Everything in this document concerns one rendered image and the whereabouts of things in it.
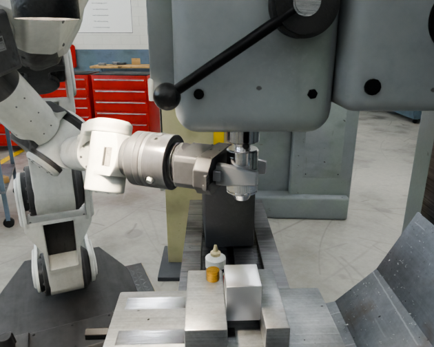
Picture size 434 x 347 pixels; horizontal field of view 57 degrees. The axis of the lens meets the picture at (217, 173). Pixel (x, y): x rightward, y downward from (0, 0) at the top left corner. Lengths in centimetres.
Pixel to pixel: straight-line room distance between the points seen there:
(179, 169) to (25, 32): 39
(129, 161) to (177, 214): 191
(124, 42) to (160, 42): 922
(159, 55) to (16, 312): 116
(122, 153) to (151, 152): 5
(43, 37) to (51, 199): 50
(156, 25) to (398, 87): 30
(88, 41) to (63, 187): 887
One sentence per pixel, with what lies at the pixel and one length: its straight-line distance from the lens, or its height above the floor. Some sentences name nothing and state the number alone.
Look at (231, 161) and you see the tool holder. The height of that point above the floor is 125.
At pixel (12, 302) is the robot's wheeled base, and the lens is 158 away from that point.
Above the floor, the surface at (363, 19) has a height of 144.
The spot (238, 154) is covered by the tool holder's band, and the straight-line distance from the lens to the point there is 56.
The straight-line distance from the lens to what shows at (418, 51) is 49.
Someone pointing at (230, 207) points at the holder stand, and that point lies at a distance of 95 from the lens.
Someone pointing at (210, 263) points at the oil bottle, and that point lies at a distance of 78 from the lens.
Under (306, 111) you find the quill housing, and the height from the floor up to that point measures 134.
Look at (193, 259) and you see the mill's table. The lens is 95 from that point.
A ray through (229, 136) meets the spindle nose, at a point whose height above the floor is 129.
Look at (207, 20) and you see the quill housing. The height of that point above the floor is 144.
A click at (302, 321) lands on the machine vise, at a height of 100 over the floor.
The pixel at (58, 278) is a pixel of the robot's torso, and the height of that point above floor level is 70.
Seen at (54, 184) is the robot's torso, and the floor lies 105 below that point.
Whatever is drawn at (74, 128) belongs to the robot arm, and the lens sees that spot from 89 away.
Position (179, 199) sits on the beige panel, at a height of 48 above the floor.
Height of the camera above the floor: 142
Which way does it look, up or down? 19 degrees down
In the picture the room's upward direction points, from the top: straight up
